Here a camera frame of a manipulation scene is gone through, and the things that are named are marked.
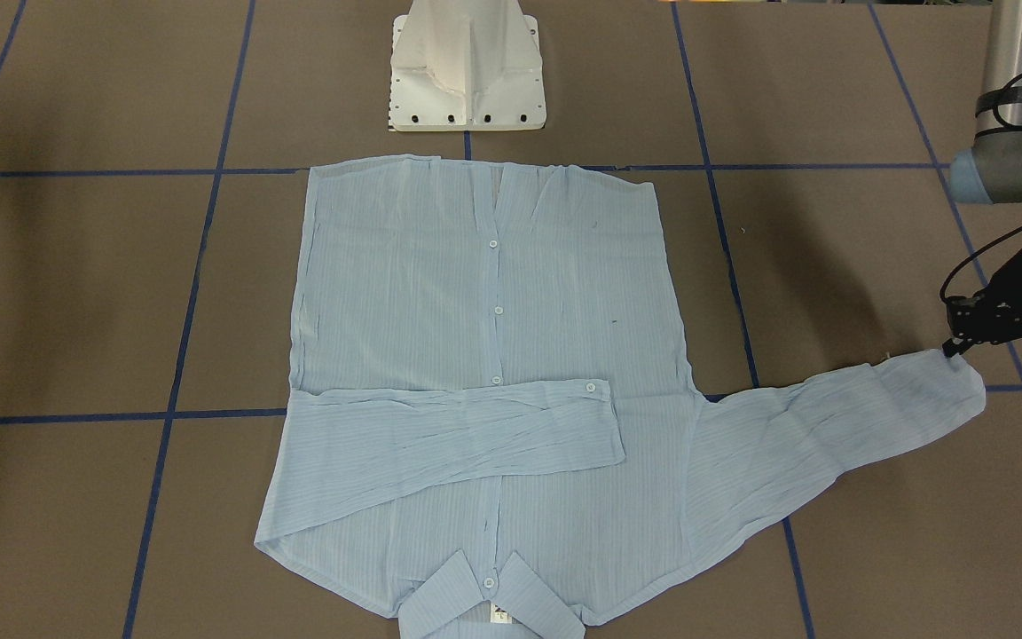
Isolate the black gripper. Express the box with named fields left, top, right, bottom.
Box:
left=942, top=249, right=1022, bottom=359

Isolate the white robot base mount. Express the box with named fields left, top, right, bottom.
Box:
left=387, top=1, right=547, bottom=132

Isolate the light blue button-up shirt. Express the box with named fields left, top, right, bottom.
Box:
left=253, top=156, right=986, bottom=638

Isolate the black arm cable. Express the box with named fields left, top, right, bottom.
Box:
left=939, top=69, right=1022, bottom=307

